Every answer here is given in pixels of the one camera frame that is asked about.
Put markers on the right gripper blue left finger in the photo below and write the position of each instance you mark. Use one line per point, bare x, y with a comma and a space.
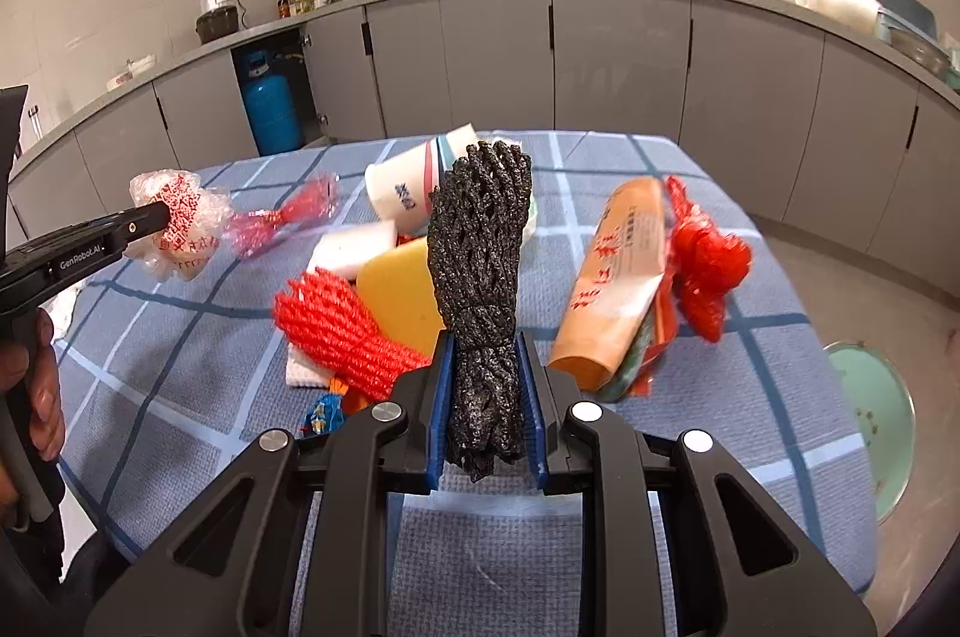
438, 401

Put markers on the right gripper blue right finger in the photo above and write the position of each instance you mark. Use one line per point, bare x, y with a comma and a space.
533, 379

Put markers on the small blue toy wrapper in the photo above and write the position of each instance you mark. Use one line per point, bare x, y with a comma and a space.
324, 417

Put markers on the orange paper food wrapper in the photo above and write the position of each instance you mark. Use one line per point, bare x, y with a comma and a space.
617, 283

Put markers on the yellow sponge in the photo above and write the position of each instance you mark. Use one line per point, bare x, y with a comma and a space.
396, 288

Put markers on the red foam net sleeve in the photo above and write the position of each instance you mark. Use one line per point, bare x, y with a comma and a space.
320, 314

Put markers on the clear red printed plastic bag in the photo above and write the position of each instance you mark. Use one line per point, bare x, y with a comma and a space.
197, 218

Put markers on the black foam net sleeve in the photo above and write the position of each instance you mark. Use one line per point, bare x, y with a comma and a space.
474, 242

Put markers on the white foam block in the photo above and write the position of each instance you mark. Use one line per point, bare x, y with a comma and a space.
345, 251

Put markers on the pink red plastic wrapper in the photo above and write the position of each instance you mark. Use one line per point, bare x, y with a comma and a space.
249, 234

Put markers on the red mesh net bag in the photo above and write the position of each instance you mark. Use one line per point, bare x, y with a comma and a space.
707, 263

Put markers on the white paper cup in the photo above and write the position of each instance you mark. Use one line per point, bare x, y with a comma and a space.
400, 188

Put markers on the mint green trash basin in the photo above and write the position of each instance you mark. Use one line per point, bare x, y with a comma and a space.
885, 414

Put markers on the grey kitchen cabinets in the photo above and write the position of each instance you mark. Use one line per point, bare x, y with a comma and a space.
816, 127

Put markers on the person's left hand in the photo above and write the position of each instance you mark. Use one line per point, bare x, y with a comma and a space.
39, 372

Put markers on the blue gas cylinder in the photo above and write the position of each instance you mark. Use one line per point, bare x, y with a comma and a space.
270, 106

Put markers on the dark pot on counter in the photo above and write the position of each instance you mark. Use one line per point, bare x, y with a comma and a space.
217, 23

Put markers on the metal bowl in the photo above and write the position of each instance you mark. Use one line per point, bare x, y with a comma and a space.
924, 53

